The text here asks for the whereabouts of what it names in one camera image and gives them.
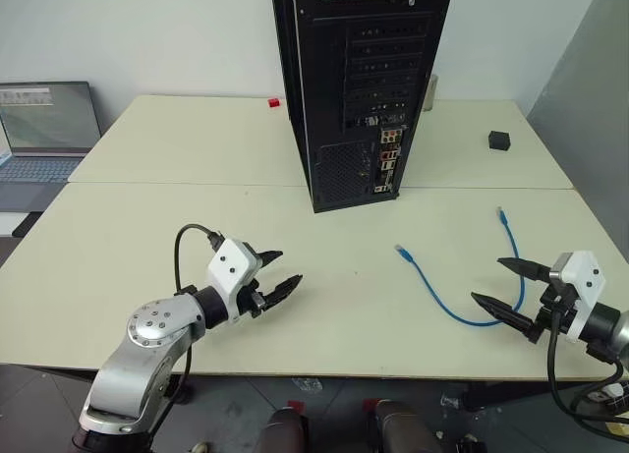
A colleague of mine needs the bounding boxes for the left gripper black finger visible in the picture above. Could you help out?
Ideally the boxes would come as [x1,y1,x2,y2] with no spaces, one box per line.
[262,273,305,312]
[254,249,285,271]

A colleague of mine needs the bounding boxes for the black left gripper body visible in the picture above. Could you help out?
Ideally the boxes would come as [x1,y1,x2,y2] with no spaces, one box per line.
[234,261,270,322]

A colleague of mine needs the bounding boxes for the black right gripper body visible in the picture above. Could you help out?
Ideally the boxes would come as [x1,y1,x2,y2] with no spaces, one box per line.
[527,275,579,345]

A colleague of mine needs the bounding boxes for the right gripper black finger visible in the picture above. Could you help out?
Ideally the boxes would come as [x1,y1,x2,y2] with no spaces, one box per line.
[496,256,555,284]
[470,291,538,337]

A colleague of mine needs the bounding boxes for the small black box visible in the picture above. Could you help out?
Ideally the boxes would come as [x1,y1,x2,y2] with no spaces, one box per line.
[486,129,513,152]

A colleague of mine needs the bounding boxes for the dark rounded shape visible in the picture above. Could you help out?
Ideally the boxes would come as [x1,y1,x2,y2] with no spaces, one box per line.
[254,399,312,453]
[362,397,444,453]

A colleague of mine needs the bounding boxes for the grey partition panel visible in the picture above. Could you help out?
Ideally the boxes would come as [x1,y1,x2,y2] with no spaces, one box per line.
[524,0,629,307]

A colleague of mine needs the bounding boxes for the black computer tower case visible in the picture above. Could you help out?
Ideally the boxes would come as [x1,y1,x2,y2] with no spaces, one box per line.
[268,0,456,215]

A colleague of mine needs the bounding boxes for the grey open laptop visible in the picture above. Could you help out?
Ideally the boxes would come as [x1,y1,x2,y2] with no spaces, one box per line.
[0,81,104,214]

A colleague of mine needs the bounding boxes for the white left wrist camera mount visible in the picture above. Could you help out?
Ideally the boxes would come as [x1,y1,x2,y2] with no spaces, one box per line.
[205,237,257,324]

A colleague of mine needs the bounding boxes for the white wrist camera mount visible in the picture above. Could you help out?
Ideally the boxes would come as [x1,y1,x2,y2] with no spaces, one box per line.
[548,250,608,345]
[205,237,257,324]

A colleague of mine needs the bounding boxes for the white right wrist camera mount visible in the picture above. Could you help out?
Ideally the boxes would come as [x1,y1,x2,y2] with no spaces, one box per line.
[548,250,608,345]

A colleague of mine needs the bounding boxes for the blue ethernet cable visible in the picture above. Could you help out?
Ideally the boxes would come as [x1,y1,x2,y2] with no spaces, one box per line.
[393,205,528,327]

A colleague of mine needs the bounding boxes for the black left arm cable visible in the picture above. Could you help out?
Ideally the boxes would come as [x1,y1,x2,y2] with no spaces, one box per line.
[146,223,226,439]

